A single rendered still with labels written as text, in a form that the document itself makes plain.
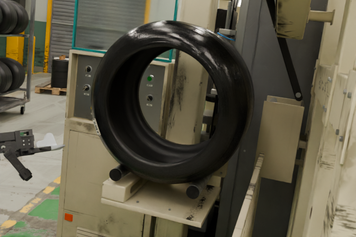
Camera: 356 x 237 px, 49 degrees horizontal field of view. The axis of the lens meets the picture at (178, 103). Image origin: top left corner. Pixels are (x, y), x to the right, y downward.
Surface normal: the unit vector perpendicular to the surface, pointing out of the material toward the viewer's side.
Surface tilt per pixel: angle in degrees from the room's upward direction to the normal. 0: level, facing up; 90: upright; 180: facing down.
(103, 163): 90
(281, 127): 90
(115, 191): 90
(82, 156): 90
